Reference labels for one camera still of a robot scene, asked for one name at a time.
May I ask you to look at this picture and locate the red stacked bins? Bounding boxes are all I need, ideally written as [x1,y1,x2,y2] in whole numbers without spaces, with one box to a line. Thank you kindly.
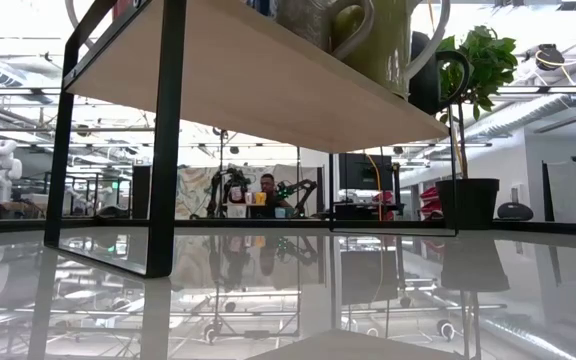
[419,185,442,221]

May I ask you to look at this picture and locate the person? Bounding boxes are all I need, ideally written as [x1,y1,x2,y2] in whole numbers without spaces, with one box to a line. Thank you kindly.
[255,172,294,220]

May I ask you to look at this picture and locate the grey mug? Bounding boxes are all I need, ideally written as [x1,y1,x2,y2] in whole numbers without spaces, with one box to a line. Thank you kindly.
[272,0,377,62]

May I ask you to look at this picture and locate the black table frame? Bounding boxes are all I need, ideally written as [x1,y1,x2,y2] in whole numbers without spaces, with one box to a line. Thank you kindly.
[0,217,576,237]

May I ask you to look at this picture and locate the green leafy plant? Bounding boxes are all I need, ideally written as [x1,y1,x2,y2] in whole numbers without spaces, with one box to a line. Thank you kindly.
[437,24,519,181]

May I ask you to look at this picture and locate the black monitor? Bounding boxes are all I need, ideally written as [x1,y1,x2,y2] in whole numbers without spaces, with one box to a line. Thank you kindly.
[337,152,395,192]

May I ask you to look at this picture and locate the grey partition panel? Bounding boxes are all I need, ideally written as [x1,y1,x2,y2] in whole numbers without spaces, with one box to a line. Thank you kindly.
[541,159,576,224]

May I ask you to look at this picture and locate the cream mug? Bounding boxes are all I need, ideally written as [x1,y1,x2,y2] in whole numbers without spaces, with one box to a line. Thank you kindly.
[332,0,452,99]

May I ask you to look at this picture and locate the all-black mug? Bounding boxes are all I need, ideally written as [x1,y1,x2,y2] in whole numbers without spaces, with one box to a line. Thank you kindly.
[407,30,473,116]

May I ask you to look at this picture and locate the wooden tray with black handles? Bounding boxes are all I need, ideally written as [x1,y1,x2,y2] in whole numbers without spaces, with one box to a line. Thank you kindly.
[43,0,458,279]

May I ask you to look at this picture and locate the black ceiling device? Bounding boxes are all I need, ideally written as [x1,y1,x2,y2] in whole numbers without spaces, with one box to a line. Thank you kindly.
[525,43,567,72]

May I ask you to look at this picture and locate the black plant pot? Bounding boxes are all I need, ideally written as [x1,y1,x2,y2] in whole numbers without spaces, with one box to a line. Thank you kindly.
[435,177,501,231]

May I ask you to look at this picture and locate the black dome device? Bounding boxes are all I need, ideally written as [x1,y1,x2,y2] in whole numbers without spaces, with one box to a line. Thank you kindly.
[496,201,535,222]

